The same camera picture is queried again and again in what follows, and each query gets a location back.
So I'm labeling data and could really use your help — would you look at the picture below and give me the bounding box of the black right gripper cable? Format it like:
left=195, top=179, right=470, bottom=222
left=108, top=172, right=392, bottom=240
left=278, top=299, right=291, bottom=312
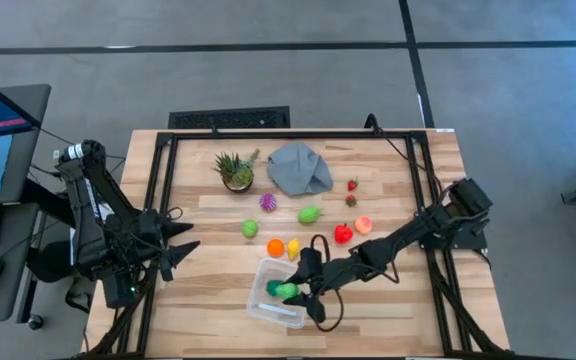
left=310, top=233, right=402, bottom=334

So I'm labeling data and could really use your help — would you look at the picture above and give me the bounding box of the potted succulent plant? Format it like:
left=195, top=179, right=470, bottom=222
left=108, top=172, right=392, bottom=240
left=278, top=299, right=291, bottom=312
left=213, top=148, right=262, bottom=195

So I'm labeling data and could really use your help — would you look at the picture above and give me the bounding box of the black floor cable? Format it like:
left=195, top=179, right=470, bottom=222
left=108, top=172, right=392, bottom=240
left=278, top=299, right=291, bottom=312
left=40, top=128, right=127, bottom=161

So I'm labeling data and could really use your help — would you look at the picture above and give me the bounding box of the crumpled grey cloth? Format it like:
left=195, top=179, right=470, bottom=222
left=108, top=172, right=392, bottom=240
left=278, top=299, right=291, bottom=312
left=266, top=142, right=334, bottom=197

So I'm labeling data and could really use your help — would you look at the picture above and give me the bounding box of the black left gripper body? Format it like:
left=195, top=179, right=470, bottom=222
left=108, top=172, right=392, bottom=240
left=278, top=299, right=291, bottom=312
left=140, top=209, right=169, bottom=271

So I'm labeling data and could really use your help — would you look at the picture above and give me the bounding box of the black metal table frame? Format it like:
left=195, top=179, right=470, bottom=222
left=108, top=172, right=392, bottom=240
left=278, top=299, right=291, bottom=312
left=85, top=128, right=514, bottom=360

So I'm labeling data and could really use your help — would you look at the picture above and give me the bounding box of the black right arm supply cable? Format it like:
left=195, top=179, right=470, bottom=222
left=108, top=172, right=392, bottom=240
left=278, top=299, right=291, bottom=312
left=365, top=113, right=442, bottom=194

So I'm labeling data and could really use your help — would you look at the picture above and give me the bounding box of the clear plastic container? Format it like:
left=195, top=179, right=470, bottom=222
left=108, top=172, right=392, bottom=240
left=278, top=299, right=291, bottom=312
left=246, top=256, right=316, bottom=329

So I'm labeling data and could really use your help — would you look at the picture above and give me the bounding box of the black floor grate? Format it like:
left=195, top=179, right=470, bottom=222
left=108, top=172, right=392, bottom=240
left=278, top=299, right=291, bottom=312
left=167, top=105, right=292, bottom=130

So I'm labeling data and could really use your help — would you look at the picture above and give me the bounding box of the pink orange toy peach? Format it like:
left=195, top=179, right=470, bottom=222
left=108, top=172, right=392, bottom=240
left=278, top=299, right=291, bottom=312
left=353, top=215, right=373, bottom=236

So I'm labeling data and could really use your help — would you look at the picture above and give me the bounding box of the bright green toy fruit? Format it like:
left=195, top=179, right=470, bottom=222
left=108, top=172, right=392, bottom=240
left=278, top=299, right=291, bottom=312
left=274, top=282, right=301, bottom=301

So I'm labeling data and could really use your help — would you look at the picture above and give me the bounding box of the light green stemmed toy fruit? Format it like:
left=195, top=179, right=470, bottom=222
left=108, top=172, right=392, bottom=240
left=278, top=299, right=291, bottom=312
left=296, top=206, right=325, bottom=225

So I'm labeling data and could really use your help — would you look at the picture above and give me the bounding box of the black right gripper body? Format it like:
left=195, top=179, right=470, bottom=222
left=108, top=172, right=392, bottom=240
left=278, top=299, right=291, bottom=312
left=312, top=254, right=367, bottom=297

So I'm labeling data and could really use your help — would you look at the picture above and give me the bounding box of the grey desk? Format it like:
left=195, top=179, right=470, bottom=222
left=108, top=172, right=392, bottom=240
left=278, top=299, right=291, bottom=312
left=0, top=83, right=53, bottom=325

